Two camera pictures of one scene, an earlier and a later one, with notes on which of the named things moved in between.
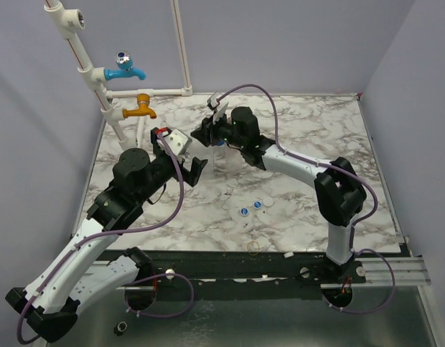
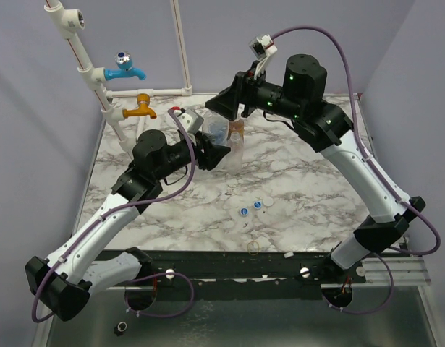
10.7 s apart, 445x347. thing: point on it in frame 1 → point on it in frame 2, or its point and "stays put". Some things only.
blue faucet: (125, 69) stays put
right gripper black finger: (201, 135) → (226, 103)
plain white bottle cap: (268, 201) stays put
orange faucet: (143, 100) stays put
